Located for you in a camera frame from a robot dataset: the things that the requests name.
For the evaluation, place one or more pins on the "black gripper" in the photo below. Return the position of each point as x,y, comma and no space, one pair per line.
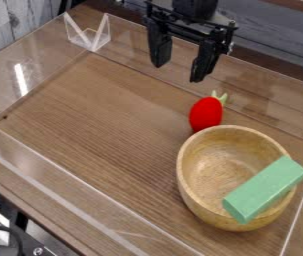
191,20

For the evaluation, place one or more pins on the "red plush strawberry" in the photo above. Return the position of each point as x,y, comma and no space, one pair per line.
205,112

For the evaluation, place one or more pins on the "wooden bowl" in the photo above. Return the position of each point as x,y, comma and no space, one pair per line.
216,160

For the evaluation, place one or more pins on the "green rectangular block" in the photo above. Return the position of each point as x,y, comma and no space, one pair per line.
263,189

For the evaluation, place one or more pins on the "clear acrylic enclosure walls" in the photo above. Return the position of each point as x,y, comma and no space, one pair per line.
92,124

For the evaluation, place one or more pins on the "black metal bracket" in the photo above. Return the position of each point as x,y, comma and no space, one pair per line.
32,247

